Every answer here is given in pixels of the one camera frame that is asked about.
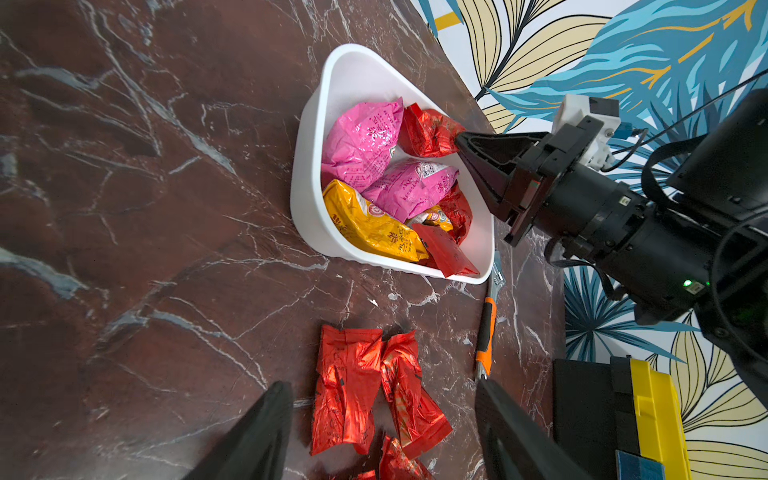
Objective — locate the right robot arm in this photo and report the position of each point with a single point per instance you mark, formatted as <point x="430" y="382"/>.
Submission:
<point x="693" y="238"/>

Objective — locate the white plastic storage box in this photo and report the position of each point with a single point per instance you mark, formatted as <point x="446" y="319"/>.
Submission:
<point x="351" y="75"/>

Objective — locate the pink tea bag large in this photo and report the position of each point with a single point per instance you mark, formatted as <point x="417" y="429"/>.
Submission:
<point x="360" y="145"/>

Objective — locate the red tea bag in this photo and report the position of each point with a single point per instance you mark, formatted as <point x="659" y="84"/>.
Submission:
<point x="444" y="254"/>
<point x="395" y="465"/>
<point x="349" y="379"/>
<point x="458" y="211"/>
<point x="419" y="421"/>
<point x="428" y="133"/>

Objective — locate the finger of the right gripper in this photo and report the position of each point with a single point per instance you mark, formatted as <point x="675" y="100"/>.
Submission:
<point x="494" y="156"/>
<point x="492" y="180"/>

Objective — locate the yellow tea bag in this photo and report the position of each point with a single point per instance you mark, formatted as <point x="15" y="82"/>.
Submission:
<point x="369" y="228"/>

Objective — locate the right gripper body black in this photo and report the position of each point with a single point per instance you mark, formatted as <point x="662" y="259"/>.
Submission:
<point x="537" y="173"/>

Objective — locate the red tea bag in box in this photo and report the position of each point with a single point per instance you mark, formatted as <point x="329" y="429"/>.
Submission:
<point x="444" y="254"/>

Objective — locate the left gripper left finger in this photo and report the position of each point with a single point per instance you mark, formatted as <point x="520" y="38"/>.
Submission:
<point x="256" y="447"/>

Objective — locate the yellow black toolbox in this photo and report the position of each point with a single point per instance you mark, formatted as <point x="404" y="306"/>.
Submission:
<point x="620" y="420"/>

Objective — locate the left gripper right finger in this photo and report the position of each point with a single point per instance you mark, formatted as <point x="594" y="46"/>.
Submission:
<point x="513" y="445"/>

